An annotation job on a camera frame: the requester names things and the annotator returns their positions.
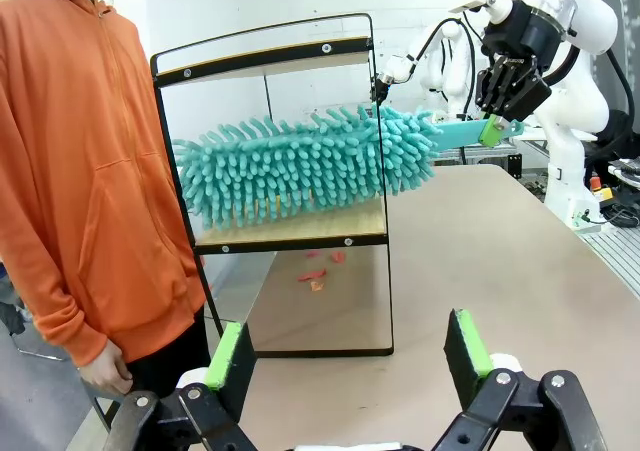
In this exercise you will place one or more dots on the small orange paper scrap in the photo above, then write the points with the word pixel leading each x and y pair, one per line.
pixel 317 286

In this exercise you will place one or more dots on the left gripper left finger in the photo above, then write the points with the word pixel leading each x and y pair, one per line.
pixel 235 366

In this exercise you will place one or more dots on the person's right forearm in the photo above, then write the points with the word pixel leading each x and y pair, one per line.
pixel 70 296

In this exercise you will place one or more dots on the person's right hand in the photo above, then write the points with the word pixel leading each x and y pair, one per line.
pixel 107 373

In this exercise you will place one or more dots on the red emergency stop button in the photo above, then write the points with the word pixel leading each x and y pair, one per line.
pixel 598 185

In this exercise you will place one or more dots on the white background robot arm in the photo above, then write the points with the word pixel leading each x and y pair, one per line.
pixel 450 71

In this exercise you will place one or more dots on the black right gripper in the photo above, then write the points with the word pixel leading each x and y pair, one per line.
pixel 530 33

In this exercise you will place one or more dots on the teal microfiber duster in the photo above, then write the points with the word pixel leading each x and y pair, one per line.
pixel 300 171

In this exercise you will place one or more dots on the aluminium profile workbench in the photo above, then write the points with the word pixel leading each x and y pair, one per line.
pixel 620 256

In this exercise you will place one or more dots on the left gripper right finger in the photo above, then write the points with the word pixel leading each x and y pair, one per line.
pixel 465 356

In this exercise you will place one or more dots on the person in orange hoodie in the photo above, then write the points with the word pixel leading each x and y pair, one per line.
pixel 75 121

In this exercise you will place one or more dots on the red paper scrap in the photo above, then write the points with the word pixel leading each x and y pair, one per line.
pixel 338 257
pixel 311 275

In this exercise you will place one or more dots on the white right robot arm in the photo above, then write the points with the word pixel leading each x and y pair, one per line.
pixel 595 21

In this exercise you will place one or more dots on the black frame wooden shelf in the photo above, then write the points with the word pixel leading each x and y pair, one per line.
pixel 350 223

